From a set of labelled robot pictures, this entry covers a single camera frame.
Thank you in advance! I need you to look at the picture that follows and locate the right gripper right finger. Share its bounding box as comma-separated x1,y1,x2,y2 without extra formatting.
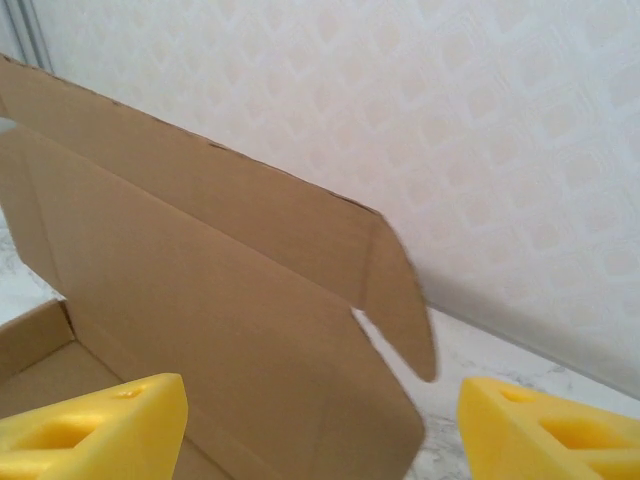
458,377,640,480

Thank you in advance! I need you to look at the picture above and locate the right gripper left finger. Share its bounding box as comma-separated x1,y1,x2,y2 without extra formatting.
0,372,189,480

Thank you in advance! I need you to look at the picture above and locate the brown cardboard box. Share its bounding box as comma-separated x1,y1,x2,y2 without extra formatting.
0,52,443,480

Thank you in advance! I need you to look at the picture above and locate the aluminium frame post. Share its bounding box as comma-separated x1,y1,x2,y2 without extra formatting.
0,0,54,72

